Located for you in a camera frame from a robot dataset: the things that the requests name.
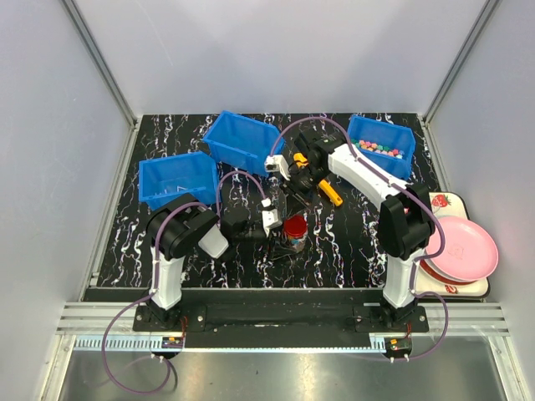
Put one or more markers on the blue bin with star candies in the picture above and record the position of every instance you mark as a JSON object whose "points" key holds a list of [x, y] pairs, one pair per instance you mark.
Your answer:
{"points": [[241, 142]]}

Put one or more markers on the clear plastic jar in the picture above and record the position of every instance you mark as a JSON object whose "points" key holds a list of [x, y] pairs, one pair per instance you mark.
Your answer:
{"points": [[295, 241]]}

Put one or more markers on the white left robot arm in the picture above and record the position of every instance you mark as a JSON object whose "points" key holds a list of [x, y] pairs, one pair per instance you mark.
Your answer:
{"points": [[176, 229]]}

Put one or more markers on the blue bin with flower candies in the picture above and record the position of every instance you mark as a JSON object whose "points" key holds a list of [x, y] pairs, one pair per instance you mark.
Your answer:
{"points": [[390, 146]]}

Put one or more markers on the aluminium corner post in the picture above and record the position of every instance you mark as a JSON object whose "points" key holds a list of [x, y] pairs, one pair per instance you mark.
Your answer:
{"points": [[477, 29], [87, 38]]}

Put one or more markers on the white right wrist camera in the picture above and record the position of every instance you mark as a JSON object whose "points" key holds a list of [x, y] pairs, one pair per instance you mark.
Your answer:
{"points": [[277, 164]]}

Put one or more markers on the red jar lid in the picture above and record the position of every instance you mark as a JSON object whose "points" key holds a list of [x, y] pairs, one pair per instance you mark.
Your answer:
{"points": [[295, 226]]}

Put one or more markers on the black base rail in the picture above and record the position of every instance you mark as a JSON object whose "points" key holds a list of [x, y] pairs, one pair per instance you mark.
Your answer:
{"points": [[281, 318]]}

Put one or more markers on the blue bin with lollipops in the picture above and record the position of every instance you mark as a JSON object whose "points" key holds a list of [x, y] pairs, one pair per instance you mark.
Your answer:
{"points": [[164, 179]]}

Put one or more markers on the yellow plastic scoop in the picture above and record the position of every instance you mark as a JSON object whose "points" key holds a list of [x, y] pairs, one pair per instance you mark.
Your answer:
{"points": [[301, 162]]}

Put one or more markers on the aluminium corner post left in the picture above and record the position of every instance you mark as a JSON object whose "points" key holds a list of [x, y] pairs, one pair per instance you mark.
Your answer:
{"points": [[87, 38]]}

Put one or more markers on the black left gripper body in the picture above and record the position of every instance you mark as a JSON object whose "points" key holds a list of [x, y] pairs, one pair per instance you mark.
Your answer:
{"points": [[252, 235]]}

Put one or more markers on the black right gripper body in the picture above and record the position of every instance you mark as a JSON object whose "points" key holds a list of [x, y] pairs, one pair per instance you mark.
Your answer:
{"points": [[301, 185]]}

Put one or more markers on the strawberry print tray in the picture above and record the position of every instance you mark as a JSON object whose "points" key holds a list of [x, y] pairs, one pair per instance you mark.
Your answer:
{"points": [[450, 204]]}

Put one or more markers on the pink plate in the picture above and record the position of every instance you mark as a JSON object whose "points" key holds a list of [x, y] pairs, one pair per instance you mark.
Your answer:
{"points": [[470, 254]]}

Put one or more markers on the aluminium corner post right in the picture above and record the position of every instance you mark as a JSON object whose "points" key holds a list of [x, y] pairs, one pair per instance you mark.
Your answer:
{"points": [[477, 29]]}

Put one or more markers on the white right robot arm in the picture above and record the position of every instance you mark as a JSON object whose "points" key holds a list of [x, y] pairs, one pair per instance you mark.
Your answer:
{"points": [[406, 221]]}

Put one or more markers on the red plate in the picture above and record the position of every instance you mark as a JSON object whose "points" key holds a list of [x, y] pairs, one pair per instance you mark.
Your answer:
{"points": [[426, 266]]}

